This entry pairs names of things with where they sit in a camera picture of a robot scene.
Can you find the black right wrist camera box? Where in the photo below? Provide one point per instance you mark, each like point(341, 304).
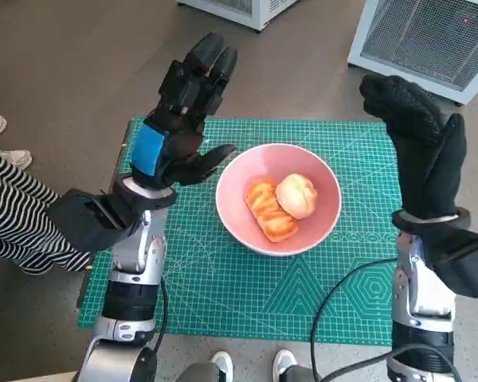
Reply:
point(462, 262)

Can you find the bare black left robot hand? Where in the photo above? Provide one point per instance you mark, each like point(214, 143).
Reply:
point(179, 147)

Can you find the green cutting mat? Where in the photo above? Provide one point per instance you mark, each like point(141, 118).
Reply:
point(223, 298)

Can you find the round toy bread bun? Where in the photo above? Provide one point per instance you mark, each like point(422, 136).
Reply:
point(296, 197)

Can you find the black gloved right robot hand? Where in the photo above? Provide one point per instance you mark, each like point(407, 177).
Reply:
point(426, 167)

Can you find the large white mesh cabinet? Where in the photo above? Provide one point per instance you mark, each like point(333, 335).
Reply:
point(414, 40)

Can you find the long twisted toy bread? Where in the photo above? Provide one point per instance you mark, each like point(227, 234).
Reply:
point(277, 227)

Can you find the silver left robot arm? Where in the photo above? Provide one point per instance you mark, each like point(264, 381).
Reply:
point(137, 246)

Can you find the white shoe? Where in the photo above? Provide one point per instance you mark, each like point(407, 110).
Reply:
point(222, 364)
point(283, 363)

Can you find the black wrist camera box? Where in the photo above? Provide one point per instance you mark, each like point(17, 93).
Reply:
point(462, 262)
point(79, 223)

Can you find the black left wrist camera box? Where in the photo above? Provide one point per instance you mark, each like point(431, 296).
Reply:
point(79, 223)

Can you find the person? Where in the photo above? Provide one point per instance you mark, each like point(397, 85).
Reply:
point(16, 223)

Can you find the pink bowl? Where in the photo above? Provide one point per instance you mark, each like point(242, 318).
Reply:
point(239, 223)

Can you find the grey leg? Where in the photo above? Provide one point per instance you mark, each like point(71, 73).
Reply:
point(199, 374)
point(302, 376)

